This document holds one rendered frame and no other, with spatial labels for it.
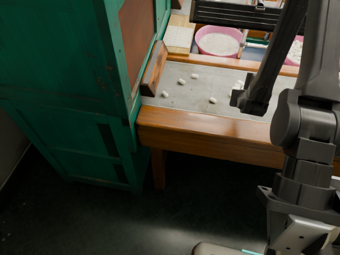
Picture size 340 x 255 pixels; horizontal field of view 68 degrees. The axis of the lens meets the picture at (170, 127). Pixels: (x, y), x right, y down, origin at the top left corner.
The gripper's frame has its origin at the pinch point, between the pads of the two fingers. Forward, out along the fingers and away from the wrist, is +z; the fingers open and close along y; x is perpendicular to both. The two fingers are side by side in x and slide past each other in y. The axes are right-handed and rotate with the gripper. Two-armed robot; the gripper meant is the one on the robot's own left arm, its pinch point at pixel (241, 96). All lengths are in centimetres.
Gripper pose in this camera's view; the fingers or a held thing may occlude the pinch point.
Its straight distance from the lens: 107.1
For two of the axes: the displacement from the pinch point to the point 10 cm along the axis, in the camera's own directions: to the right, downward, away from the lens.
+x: -1.3, 9.6, 2.5
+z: 1.3, -2.3, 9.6
